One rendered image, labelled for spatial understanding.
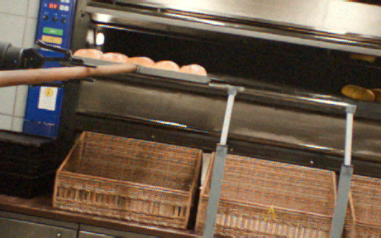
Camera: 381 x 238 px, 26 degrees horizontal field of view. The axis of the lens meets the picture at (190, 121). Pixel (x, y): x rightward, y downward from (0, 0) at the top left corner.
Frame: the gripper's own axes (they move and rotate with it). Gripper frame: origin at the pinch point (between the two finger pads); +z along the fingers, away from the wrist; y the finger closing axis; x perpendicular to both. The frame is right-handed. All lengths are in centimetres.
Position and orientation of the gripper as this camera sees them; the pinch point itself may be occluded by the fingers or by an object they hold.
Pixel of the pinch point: (83, 72)
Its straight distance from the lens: 227.1
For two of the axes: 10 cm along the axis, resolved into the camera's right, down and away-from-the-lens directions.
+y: -1.6, 9.8, 0.9
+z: 9.8, 1.7, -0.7
